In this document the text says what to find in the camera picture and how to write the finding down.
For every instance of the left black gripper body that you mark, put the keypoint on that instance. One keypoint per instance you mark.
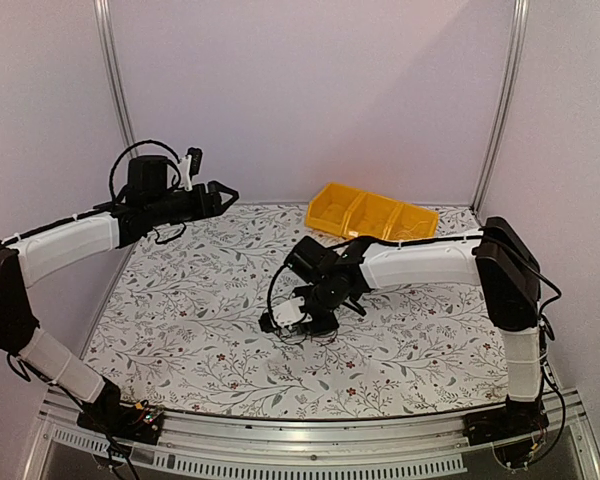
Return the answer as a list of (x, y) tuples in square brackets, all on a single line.
[(197, 210)]

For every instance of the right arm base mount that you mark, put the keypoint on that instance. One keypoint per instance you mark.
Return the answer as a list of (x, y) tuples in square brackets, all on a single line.
[(517, 428)]

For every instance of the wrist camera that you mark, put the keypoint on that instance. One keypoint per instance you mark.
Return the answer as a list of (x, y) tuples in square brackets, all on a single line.
[(284, 316), (189, 167)]

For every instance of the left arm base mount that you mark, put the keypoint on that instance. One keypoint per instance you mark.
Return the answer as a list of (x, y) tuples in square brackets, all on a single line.
[(108, 414)]

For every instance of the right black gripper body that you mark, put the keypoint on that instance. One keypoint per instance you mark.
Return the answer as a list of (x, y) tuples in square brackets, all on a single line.
[(328, 325)]

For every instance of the right aluminium frame post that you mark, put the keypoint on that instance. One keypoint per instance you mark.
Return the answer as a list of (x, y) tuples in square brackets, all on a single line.
[(511, 69)]

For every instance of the left aluminium frame post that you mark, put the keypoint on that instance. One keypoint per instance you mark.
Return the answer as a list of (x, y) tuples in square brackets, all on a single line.
[(113, 73)]

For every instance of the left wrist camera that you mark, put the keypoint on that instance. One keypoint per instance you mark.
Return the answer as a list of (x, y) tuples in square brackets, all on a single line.
[(189, 167)]

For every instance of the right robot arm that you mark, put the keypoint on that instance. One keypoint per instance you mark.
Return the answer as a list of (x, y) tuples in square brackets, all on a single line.
[(493, 258)]

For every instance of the floral table mat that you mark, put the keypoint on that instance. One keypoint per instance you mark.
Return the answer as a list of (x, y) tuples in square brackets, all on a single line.
[(195, 323)]

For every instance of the yellow three-compartment bin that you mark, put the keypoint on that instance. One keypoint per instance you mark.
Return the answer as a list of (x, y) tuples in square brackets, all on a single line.
[(349, 212)]

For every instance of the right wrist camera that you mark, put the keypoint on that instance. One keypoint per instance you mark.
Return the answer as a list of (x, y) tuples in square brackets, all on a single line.
[(284, 316)]

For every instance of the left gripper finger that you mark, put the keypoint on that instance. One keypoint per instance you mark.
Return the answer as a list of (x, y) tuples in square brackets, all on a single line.
[(226, 195), (220, 207)]

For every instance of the aluminium front rail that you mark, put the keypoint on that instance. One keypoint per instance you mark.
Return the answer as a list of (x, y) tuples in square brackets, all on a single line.
[(200, 446)]

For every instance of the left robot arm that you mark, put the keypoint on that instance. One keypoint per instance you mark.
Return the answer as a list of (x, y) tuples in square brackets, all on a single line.
[(158, 191)]

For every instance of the aluminium frame post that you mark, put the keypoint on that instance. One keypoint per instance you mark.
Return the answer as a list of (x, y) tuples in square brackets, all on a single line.
[(113, 73), (511, 69)]

